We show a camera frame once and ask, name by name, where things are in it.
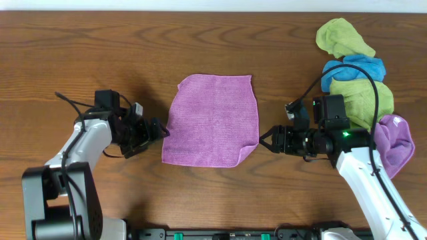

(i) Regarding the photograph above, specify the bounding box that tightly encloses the blue cloth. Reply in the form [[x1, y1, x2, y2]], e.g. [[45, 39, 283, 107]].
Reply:
[[321, 55, 386, 93]]

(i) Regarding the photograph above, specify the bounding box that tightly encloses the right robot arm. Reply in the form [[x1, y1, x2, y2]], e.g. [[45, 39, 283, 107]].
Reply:
[[260, 95, 426, 239]]

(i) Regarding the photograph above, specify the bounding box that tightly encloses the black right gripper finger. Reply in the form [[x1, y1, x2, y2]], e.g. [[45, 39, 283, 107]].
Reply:
[[260, 125, 278, 142], [259, 135, 281, 153]]

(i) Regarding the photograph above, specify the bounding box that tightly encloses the purple cloth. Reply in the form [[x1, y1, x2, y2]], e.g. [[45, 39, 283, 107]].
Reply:
[[161, 74, 259, 168], [374, 115, 415, 179]]

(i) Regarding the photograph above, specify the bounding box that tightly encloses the upper green cloth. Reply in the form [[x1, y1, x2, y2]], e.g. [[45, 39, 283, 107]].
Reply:
[[316, 18, 376, 58]]

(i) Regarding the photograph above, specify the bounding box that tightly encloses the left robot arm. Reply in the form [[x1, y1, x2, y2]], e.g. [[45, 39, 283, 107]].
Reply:
[[21, 90, 169, 240]]

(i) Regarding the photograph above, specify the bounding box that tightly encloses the lower green cloth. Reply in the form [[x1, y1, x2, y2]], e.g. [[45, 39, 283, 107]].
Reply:
[[330, 79, 394, 131]]

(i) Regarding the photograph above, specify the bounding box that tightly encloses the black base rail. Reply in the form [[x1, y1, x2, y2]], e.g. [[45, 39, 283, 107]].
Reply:
[[125, 220, 374, 240]]

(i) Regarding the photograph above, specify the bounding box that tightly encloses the purple cloth in pile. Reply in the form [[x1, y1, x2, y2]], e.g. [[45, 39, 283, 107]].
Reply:
[[374, 115, 415, 179]]

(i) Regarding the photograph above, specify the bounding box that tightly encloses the green cloth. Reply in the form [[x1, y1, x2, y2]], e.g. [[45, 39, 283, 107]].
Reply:
[[316, 18, 376, 58], [330, 79, 394, 131]]

